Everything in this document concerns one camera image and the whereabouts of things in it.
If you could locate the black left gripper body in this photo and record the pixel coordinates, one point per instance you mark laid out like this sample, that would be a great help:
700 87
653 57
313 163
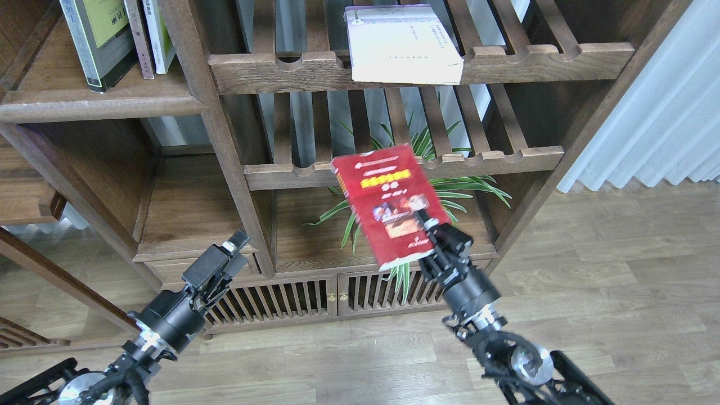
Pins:
173 319

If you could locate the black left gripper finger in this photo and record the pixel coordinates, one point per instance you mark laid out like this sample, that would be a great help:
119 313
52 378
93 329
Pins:
218 264

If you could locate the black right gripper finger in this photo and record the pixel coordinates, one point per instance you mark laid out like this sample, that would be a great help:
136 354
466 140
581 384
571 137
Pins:
448 240

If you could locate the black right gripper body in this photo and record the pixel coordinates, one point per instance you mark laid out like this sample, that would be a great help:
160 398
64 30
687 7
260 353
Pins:
468 292

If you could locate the red cover book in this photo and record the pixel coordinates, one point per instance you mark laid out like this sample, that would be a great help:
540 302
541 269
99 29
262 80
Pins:
385 188

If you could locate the white lavender cover book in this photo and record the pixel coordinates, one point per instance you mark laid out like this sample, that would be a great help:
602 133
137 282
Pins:
401 45

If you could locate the black yellow-green cover book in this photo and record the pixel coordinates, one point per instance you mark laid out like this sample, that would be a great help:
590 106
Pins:
103 40

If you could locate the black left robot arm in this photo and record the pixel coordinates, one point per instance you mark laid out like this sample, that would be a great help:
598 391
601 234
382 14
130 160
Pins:
123 380

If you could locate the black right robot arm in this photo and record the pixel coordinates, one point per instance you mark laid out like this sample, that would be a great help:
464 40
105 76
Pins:
525 372

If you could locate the brown wooden bookshelf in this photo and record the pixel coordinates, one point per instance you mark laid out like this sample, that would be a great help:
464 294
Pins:
241 132

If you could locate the dark wooden side furniture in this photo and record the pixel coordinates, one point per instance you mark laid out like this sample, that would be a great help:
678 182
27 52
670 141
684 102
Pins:
34 212

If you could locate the white green upright book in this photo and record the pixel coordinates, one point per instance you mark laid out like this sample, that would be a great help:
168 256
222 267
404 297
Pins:
163 50

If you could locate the white pleated curtain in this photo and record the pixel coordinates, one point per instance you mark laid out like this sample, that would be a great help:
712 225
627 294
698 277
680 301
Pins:
666 128

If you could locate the brown spine upright book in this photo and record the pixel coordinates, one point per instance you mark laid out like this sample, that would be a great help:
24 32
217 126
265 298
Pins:
138 26

